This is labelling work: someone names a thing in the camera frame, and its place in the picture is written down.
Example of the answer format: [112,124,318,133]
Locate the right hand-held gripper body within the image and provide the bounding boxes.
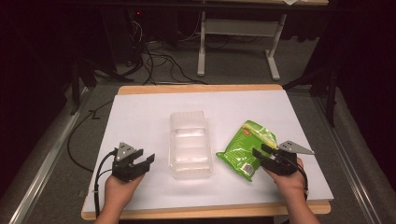
[262,140,316,176]

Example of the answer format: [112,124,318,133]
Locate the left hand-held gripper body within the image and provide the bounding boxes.
[111,142,146,183]

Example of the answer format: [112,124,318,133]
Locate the green snack bag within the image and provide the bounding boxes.
[216,119,278,183]

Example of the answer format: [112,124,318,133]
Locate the clear plastic container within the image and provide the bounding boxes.
[168,110,215,180]

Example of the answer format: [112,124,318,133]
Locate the person's right hand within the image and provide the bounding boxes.
[262,157,308,200]

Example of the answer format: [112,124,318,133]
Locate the person's left hand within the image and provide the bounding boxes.
[104,173,146,213]

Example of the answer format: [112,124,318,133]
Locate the white paper sheet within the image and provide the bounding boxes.
[82,90,334,214]

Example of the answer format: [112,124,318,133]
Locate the black metal stand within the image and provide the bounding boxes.
[68,52,134,117]
[281,62,340,128]

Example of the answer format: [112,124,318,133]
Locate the black computer tower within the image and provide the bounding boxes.
[102,7,179,66]

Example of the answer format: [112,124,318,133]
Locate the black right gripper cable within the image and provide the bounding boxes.
[295,162,310,201]

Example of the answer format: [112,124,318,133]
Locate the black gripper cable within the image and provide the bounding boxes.
[295,162,310,201]
[92,148,119,218]

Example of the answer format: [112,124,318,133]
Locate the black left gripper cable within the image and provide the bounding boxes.
[92,148,119,218]

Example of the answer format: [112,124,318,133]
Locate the aluminium floor rail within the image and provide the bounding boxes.
[313,92,377,224]
[7,85,92,224]

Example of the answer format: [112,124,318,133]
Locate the black floor cables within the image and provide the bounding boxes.
[124,18,209,86]

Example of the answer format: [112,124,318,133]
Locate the white desk frame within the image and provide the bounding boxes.
[196,10,288,82]

